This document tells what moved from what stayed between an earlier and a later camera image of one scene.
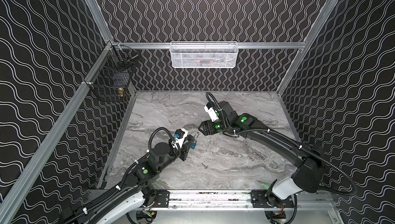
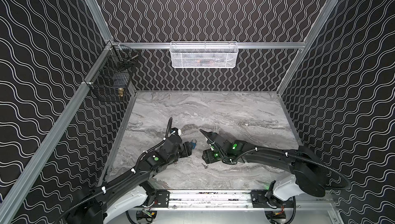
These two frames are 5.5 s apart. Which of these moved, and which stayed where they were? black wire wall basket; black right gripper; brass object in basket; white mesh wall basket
Moved: black right gripper
Stayed: brass object in basket; black wire wall basket; white mesh wall basket
